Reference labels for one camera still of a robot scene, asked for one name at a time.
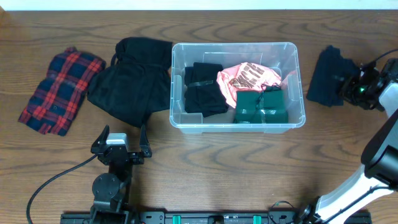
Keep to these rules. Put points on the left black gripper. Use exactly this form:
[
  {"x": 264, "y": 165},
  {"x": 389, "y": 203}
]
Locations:
[{"x": 144, "y": 152}]

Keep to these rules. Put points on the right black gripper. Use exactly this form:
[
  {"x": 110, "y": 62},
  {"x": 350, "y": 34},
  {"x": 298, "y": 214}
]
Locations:
[{"x": 345, "y": 90}]

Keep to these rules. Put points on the dark navy garment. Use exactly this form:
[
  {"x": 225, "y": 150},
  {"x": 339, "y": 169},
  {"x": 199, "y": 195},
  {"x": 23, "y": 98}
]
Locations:
[{"x": 331, "y": 71}]

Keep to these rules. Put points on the large black garment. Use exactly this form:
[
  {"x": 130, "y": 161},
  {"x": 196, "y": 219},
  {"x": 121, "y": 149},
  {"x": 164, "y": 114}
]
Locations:
[{"x": 137, "y": 82}]

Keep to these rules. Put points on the red navy plaid shirt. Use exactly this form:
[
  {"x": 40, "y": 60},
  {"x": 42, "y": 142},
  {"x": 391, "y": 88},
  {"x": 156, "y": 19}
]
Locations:
[{"x": 59, "y": 96}]

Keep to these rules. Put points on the green taped garment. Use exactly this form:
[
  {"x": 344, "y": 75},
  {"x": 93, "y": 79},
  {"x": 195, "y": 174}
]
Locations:
[{"x": 266, "y": 107}]

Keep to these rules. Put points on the black taped garment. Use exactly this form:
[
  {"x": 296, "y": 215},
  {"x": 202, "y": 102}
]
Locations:
[{"x": 203, "y": 94}]

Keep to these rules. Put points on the pink printed t-shirt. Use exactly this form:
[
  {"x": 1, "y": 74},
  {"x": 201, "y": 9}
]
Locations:
[{"x": 245, "y": 76}]

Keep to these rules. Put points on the clear plastic storage bin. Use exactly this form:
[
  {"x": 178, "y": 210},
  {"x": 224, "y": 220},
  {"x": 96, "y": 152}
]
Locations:
[{"x": 282, "y": 57}]

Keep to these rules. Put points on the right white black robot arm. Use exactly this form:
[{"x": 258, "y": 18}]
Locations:
[{"x": 377, "y": 174}]

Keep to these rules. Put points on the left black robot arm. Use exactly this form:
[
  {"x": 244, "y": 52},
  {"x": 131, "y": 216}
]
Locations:
[{"x": 111, "y": 190}]

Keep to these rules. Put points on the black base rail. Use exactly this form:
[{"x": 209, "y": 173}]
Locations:
[{"x": 178, "y": 218}]

